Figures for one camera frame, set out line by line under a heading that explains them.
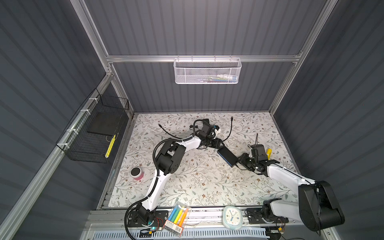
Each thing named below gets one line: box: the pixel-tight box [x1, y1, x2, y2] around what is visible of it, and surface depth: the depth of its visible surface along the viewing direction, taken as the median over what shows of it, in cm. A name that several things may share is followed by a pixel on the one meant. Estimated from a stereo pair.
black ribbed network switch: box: [217, 146, 239, 168], surface depth 98 cm
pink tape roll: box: [130, 166, 144, 181], surface depth 86 cm
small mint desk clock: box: [222, 205, 243, 231], surface depth 74 cm
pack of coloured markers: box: [163, 201, 192, 238], surface depth 75 cm
